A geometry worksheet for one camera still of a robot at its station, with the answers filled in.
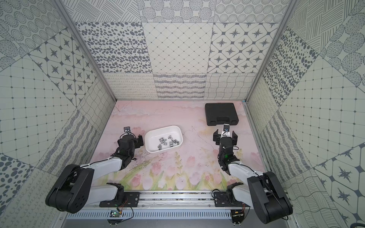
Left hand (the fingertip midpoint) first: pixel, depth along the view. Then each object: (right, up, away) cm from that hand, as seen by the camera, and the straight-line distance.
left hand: (131, 135), depth 90 cm
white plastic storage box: (+11, -3, +7) cm, 14 cm away
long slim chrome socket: (+25, -3, +8) cm, 26 cm away
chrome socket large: (+19, -5, +5) cm, 21 cm away
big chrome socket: (+29, -5, +5) cm, 30 cm away
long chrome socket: (+18, -8, +3) cm, 20 cm away
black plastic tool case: (+61, +14, +18) cm, 65 cm away
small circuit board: (-1, -38, -18) cm, 42 cm away
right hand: (+61, +2, -2) cm, 61 cm away
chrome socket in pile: (+25, -7, +5) cm, 27 cm away
